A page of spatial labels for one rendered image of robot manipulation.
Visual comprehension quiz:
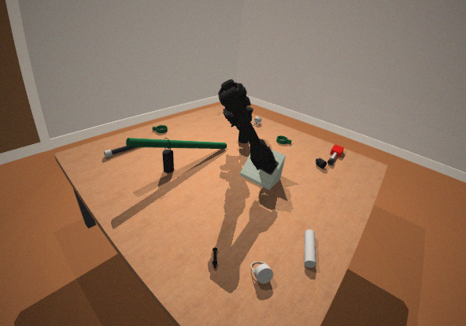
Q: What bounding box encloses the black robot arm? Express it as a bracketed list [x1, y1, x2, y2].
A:
[218, 79, 278, 175]

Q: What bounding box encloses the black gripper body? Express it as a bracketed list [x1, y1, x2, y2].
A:
[235, 118, 242, 130]

